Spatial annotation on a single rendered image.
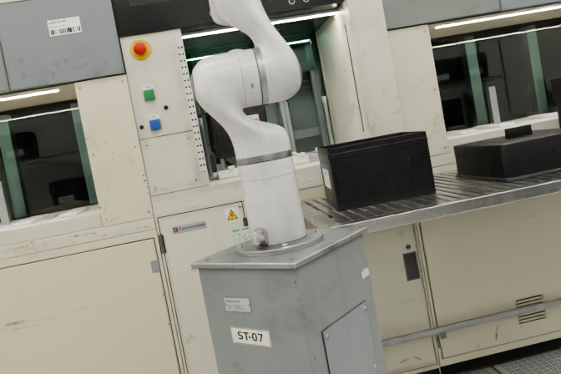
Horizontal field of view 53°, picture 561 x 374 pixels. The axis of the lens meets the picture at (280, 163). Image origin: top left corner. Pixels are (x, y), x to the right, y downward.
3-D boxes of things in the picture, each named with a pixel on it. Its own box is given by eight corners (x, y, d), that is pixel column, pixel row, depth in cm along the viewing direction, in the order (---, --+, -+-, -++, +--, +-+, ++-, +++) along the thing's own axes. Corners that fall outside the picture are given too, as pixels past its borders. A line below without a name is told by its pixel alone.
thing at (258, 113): (213, 171, 207) (199, 86, 203) (209, 166, 227) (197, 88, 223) (277, 160, 211) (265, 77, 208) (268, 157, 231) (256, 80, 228)
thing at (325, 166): (325, 200, 178) (315, 147, 177) (410, 184, 179) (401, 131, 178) (338, 211, 151) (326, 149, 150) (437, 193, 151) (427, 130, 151)
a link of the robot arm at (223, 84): (296, 155, 115) (275, 40, 113) (207, 172, 112) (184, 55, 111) (288, 154, 127) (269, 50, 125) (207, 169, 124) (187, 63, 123)
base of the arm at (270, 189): (289, 256, 108) (271, 162, 107) (219, 257, 119) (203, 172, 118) (340, 231, 123) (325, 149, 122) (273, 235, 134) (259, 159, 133)
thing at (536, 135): (507, 183, 147) (498, 133, 146) (454, 177, 176) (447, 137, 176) (605, 162, 152) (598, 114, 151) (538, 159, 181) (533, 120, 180)
